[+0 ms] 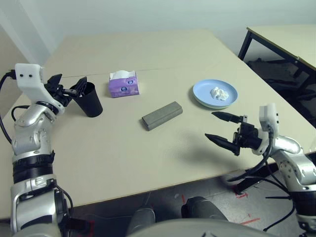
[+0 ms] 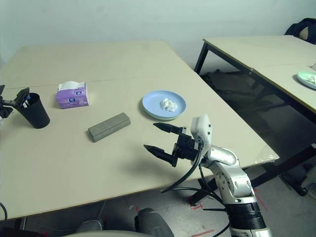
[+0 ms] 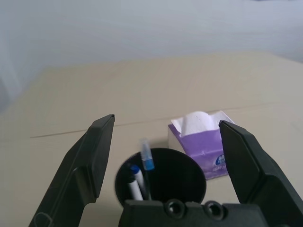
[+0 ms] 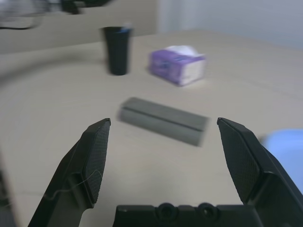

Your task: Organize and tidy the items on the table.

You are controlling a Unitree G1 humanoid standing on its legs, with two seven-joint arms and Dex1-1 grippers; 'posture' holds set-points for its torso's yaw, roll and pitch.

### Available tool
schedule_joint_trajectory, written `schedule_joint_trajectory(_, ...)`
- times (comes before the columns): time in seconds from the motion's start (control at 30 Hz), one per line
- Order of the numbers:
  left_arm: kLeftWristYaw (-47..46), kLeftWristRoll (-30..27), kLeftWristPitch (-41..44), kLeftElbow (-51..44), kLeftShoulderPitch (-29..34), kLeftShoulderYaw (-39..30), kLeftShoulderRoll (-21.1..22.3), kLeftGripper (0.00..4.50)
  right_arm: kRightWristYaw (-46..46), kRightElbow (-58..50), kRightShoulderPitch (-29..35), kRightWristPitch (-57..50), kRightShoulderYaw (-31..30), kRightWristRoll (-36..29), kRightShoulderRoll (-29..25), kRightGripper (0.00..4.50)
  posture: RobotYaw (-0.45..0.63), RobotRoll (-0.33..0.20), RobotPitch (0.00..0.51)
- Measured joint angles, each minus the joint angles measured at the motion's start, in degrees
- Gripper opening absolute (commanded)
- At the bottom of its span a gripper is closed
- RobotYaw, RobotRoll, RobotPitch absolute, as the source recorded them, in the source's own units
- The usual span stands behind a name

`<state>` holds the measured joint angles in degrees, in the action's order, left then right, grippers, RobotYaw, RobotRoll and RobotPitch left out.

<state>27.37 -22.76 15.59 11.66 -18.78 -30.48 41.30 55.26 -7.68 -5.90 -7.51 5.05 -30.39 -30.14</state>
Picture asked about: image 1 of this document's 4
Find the grey glasses case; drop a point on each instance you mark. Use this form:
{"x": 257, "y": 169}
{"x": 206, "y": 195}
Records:
{"x": 160, "y": 117}

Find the grey robot torso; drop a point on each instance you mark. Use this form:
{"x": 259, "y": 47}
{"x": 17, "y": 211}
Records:
{"x": 187, "y": 229}

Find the grey left robot leg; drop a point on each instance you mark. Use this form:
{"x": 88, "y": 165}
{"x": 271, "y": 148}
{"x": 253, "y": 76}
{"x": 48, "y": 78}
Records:
{"x": 142, "y": 219}

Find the black table frame bar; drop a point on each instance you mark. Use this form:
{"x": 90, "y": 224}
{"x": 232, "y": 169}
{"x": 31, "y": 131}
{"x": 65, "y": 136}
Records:
{"x": 249, "y": 184}

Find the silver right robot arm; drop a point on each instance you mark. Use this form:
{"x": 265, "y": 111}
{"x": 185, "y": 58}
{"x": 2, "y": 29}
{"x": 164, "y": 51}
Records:
{"x": 296, "y": 168}

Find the dark right robot leg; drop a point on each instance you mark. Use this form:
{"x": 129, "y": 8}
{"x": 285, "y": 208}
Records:
{"x": 203, "y": 208}

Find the beige side table black legs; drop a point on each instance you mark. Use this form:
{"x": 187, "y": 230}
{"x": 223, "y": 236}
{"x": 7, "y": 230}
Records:
{"x": 284, "y": 37}

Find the white tissue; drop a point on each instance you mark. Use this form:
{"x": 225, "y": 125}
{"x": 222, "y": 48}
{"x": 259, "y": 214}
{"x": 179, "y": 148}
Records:
{"x": 218, "y": 93}

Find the purple tissue box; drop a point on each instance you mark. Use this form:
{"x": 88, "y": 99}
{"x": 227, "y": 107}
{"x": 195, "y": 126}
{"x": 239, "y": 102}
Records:
{"x": 123, "y": 89}

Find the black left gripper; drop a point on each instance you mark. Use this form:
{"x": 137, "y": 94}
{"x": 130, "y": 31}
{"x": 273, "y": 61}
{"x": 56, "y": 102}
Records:
{"x": 58, "y": 95}

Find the black zip tie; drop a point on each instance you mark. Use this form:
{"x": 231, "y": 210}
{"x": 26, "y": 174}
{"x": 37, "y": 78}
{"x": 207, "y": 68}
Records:
{"x": 276, "y": 197}

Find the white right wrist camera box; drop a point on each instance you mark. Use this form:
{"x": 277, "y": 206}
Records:
{"x": 267, "y": 113}

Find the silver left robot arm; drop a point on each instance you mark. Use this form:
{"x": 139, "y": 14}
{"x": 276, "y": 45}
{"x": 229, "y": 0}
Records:
{"x": 29, "y": 138}

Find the black plastic cup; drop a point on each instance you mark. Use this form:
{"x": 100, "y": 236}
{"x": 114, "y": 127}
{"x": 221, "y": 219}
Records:
{"x": 92, "y": 106}

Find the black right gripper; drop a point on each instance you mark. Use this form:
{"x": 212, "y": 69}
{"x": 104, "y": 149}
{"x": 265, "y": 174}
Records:
{"x": 247, "y": 135}

